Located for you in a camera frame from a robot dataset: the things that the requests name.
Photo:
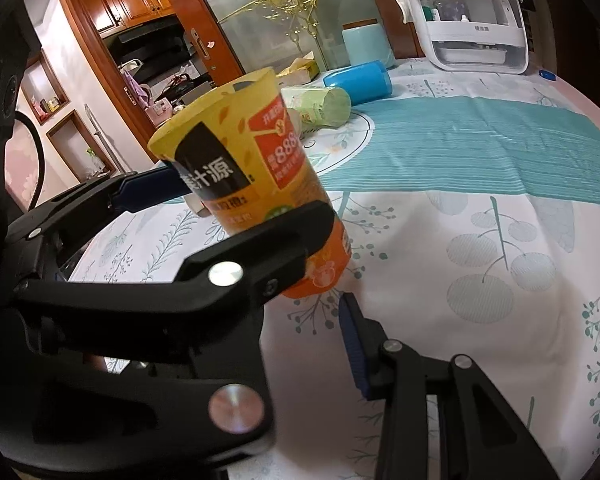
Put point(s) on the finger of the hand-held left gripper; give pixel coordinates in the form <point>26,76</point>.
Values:
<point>150,187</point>
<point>280,240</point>

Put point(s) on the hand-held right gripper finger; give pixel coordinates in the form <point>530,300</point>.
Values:
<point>351,345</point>

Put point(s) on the yellow orange paper cup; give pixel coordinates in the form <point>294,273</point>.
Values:
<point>240,150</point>

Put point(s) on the light green cup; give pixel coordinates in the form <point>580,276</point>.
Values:
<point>320,105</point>

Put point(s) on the blue cup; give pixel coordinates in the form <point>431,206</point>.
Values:
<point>360,80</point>

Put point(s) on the pink hanging cloth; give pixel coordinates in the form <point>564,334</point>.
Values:
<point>139,90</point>

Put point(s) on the black range hood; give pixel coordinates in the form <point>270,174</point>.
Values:
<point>150,35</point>

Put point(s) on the tree print tablecloth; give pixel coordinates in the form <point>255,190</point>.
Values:
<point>480,260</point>

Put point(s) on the wooden kitchen cabinets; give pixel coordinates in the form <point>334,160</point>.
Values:
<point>125,0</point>

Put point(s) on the yellow tissue box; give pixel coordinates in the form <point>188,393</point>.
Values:
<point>300,72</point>

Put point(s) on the wooden sliding door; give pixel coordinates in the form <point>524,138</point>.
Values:
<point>215,20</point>

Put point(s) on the light blue canister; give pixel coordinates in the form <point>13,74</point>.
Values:
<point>370,45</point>

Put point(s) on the white countertop appliance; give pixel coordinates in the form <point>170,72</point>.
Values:
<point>475,25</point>

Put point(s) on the small blue clip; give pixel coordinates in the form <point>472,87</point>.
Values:
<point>548,75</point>

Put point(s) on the wall niche shelf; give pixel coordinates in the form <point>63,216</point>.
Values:
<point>45,90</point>
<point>85,145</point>

